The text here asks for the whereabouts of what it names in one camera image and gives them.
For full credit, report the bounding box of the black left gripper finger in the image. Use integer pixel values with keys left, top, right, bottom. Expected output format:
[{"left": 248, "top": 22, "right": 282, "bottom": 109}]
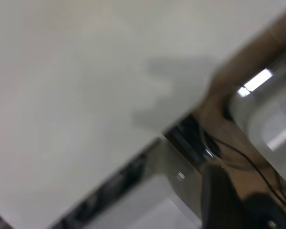
[{"left": 201, "top": 164, "right": 255, "bottom": 229}]

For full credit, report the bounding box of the black bulky device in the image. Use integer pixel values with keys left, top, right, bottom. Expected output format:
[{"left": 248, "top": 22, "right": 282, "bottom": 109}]
[{"left": 243, "top": 193, "right": 286, "bottom": 229}]

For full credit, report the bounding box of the white flat box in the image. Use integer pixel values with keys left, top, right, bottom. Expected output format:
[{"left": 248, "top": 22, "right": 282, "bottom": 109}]
[{"left": 85, "top": 174, "right": 203, "bottom": 229}]

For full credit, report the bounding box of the white round appliance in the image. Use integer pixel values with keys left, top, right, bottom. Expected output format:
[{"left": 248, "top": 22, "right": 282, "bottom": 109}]
[{"left": 228, "top": 59, "right": 286, "bottom": 187}]

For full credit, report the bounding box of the thin black cable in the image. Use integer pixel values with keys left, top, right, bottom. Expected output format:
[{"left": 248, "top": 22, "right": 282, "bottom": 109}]
[{"left": 214, "top": 139, "right": 286, "bottom": 210}]

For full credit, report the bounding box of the black metal table frame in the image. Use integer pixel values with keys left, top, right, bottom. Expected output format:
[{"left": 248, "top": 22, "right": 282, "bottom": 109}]
[{"left": 50, "top": 114, "right": 221, "bottom": 229}]

